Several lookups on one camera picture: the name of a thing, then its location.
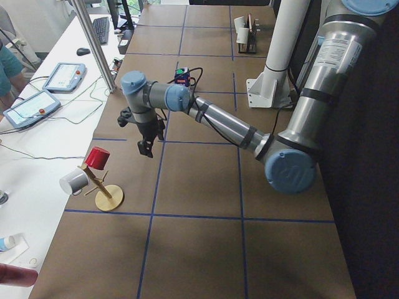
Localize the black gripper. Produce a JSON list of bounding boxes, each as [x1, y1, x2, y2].
[[137, 116, 165, 158]]

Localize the blue white milk carton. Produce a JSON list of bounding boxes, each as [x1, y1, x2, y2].
[[174, 67, 191, 87]]

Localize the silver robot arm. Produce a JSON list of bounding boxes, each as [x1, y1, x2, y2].
[[118, 1, 398, 194]]

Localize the red cup on stand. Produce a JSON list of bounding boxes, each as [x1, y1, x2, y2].
[[85, 146, 110, 170]]

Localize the wooden stand with round base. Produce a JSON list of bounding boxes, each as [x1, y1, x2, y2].
[[80, 164, 124, 212]]

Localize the grey white mug on stand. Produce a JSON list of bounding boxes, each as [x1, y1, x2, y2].
[[59, 168, 89, 195]]

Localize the upper teach pendant tablet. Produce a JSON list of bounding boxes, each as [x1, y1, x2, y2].
[[43, 62, 87, 93]]

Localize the teach pendant tablet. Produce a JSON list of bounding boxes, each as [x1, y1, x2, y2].
[[43, 62, 87, 93], [4, 90, 61, 128]]

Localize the lower teach pendant tablet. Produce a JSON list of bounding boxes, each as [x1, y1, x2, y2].
[[4, 90, 61, 128]]

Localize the black box with label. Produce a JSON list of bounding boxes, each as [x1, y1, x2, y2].
[[118, 29, 134, 55]]

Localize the black computer mouse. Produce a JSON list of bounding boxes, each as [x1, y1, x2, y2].
[[76, 47, 91, 56]]

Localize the black keyboard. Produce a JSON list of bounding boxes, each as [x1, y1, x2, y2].
[[92, 17, 110, 45]]

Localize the person in teal clothes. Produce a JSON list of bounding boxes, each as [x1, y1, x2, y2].
[[1, 40, 27, 112]]

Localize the white ribbed mug on rack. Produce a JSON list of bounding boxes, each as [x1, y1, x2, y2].
[[236, 27, 250, 45]]

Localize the white blue bottle lying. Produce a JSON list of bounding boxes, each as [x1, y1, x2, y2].
[[0, 235, 17, 252]]

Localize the red cylinder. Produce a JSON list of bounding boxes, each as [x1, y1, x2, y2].
[[1, 263, 38, 287]]

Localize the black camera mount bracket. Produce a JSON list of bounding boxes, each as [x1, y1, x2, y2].
[[117, 107, 136, 128]]

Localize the aluminium frame post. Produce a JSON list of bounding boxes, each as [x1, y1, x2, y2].
[[71, 0, 116, 93]]

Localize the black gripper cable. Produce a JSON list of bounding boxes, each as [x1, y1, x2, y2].
[[155, 66, 241, 147]]

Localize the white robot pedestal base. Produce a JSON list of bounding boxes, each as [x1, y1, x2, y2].
[[246, 0, 310, 108]]

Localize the black wire mug rack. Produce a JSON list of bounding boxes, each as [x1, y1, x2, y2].
[[237, 13, 259, 54]]

